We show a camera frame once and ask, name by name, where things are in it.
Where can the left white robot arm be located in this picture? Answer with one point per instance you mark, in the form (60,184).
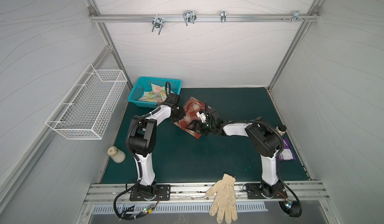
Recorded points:
(141,137)

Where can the horizontal aluminium rail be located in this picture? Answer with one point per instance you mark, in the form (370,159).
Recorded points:
(201,18)

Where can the metal U-bolt hook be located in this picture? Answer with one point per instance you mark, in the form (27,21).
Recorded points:
(157,23)

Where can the black mounting plate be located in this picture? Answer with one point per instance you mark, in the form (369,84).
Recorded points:
(264,191)
(151,193)

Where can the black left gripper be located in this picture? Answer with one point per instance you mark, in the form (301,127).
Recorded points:
(182,113)

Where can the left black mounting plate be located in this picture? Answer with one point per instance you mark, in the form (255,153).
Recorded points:
(151,193)

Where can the white ventilation grille strip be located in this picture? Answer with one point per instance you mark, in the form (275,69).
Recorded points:
(175,208)

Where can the metal double hook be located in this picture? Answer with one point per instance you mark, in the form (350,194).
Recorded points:
(189,17)

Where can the metal bracket with screws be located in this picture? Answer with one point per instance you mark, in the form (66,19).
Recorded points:
(296,18)

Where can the white wire wall basket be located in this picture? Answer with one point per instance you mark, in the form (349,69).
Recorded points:
(87,108)

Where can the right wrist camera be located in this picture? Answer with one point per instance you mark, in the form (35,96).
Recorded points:
(202,116)

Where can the beige knitted glove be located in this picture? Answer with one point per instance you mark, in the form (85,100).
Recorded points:
(224,206)

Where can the red plaid skirt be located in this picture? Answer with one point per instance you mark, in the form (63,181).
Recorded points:
(191,107)

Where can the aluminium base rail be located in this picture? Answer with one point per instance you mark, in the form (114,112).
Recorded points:
(196,192)

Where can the beige bottle left side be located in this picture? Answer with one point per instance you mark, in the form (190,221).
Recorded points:
(116,154)

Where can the small metal clip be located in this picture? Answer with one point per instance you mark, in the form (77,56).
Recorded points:
(223,16)

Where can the purple snack packet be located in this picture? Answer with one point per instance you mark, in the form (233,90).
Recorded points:
(287,153)

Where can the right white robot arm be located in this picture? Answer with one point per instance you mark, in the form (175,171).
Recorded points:
(265,138)

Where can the teal plastic basket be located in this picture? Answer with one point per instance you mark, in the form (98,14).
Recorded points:
(143,84)

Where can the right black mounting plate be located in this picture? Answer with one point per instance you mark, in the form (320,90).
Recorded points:
(264,191)

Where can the floral skirt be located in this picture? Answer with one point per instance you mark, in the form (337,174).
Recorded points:
(158,94)

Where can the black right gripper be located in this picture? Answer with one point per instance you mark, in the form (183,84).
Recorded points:
(196,125)

